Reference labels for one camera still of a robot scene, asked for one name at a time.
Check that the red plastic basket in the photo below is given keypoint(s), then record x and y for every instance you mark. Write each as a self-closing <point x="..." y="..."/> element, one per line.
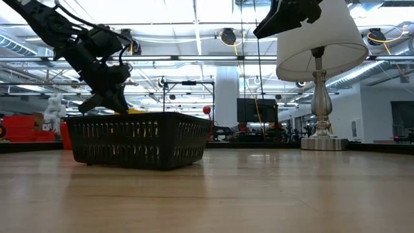
<point x="64" y="139"/>

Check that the black metal frame stand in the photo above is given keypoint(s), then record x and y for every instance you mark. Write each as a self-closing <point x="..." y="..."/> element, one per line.
<point x="189" y="83"/>

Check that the white lamp shade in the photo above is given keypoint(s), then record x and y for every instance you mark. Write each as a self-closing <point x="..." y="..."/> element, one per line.
<point x="323" y="48"/>

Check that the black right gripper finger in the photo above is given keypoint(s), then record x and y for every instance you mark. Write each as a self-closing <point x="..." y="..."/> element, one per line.
<point x="281" y="17"/>

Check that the black monitor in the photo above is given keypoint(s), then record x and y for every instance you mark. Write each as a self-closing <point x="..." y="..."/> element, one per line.
<point x="252" y="110"/>

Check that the white lumpy figure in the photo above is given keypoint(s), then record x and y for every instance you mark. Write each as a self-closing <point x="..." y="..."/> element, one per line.
<point x="54" y="110"/>

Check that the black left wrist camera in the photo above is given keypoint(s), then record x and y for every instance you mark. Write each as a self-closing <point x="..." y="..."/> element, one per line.
<point x="103" y="42"/>

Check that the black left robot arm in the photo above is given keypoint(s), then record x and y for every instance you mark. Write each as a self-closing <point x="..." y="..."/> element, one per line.
<point x="48" y="22"/>

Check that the black floor equipment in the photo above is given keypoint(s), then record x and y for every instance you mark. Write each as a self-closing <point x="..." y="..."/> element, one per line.
<point x="221" y="132"/>

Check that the red storage bins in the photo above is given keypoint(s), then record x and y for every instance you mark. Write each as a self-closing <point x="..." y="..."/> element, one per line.
<point x="19" y="126"/>

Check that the silver lamp base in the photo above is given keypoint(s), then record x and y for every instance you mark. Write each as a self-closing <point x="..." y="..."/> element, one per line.
<point x="321" y="103"/>

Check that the black ceiling lamp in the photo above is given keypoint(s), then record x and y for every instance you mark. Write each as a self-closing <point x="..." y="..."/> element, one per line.
<point x="162" y="82"/>

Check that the brown cardboard box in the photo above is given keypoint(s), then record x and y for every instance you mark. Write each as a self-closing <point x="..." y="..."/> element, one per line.
<point x="38" y="121"/>

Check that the black aluminium table frame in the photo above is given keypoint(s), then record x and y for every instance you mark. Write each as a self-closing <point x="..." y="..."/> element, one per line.
<point x="252" y="145"/>

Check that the dark wall screen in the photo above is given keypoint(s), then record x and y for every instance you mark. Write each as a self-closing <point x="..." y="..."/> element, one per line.
<point x="402" y="119"/>

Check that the red ball on stick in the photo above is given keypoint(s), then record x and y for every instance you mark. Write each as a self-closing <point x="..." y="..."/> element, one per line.
<point x="207" y="110"/>

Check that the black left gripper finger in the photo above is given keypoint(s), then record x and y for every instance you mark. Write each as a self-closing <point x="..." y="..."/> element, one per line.
<point x="90" y="103"/>
<point x="118" y="102"/>

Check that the black plastic basket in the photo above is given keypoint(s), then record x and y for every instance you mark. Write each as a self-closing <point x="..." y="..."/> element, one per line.
<point x="129" y="142"/>

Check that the white square pillar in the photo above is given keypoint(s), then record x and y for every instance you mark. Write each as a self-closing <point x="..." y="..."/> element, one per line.
<point x="226" y="90"/>

